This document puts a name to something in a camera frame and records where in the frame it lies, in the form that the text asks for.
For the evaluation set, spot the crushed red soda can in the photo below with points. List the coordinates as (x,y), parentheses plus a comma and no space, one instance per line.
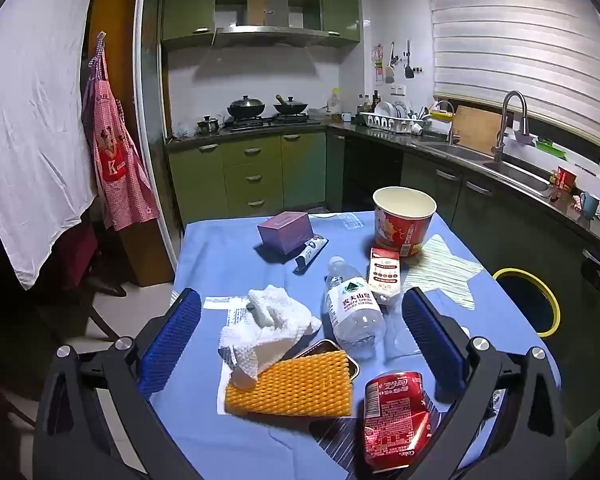
(397,425)

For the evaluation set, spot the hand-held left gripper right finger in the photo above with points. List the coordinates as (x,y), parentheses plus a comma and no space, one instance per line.
(432,345)

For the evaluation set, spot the steel sink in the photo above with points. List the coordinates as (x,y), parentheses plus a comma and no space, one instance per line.
(460,152)

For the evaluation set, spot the cooking oil bottle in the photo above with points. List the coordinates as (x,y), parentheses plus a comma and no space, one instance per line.
(334,102)

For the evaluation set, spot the white milk carton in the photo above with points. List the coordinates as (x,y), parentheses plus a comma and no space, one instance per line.
(384,272)

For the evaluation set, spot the purple cardboard box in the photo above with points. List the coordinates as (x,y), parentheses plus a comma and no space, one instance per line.
(285,230)

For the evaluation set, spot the white cloth towel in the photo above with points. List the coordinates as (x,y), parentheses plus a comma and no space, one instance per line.
(265,330)

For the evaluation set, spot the clear plastic cup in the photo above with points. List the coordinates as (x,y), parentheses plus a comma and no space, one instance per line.
(400,330)

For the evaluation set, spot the white wall outlet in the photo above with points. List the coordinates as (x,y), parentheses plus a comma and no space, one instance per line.
(398,91)

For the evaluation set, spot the steel faucet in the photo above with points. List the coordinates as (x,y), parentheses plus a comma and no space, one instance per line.
(500,135)

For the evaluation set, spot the group of sauce bottles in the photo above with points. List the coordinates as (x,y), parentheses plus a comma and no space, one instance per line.
(367,105)

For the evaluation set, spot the steel range hood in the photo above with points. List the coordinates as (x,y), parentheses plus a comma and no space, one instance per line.
(270,34)

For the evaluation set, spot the purple sponge holder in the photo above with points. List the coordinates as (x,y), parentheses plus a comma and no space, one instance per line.
(523,136)

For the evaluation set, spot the white toothpaste tube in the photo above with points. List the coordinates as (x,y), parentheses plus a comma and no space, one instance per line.
(311,251)

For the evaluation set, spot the clear plastic water bottle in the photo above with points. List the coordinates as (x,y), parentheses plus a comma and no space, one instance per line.
(352,310)

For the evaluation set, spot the green tray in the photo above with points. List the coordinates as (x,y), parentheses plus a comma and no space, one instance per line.
(550,146)

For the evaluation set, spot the wooden cutting board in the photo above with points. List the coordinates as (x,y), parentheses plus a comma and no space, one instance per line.
(477,130)

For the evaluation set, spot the white sliding door frame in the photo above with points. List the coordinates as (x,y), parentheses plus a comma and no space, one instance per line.
(147,85)

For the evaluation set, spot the dark green lower cabinets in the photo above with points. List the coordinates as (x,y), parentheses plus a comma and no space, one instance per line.
(370,165)

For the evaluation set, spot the black wok with lid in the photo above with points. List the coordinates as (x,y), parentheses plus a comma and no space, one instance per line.
(246,107)

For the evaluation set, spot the green upper cabinets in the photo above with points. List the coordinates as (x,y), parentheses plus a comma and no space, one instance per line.
(190,5)

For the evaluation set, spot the gas stove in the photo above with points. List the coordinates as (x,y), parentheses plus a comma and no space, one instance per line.
(265,121)

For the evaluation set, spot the clear plastic bag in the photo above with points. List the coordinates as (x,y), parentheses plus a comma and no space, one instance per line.
(182,130)

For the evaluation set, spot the white dish rack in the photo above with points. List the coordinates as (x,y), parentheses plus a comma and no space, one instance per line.
(395,122)

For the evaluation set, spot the light green lower cabinet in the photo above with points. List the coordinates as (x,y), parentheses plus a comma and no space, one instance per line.
(250,175)

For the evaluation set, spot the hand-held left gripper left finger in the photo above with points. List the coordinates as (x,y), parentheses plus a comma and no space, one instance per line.
(172,345)

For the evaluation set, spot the small steel pot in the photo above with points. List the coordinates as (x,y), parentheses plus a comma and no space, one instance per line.
(208,126)

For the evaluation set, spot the blue star-print tablecloth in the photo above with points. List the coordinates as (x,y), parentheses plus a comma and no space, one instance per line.
(260,285)

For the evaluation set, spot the yellow basket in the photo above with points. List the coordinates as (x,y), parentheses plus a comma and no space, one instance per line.
(442,114)

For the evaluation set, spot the red checked apron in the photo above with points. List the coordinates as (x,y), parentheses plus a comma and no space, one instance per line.
(115,160)

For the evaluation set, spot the white window blind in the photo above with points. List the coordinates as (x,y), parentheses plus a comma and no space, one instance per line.
(510,45)

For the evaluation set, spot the red paper bucket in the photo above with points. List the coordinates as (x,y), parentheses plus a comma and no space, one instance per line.
(405,235)

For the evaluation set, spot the yellow-rimmed trash bin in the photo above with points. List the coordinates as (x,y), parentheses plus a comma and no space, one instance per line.
(525,300)

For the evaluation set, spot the maroon cloth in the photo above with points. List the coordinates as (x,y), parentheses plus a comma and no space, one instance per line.
(82,250)

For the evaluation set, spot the brown wooden panel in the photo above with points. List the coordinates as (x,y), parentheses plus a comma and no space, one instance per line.
(115,10)

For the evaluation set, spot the dark wooden chair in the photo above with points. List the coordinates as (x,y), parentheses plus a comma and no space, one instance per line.
(97,290)

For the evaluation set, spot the foil tray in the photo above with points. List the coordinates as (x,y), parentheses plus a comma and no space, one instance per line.
(325,346)

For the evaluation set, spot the black hanging spatula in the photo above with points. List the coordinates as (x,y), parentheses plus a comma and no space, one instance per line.
(409,67)

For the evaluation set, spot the blue mug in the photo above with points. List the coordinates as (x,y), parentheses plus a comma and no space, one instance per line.
(589,206)

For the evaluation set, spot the orange foam net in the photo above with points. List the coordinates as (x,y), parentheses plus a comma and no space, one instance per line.
(290,390)

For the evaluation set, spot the white hanging cloth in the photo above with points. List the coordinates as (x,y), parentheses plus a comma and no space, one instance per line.
(25,135)

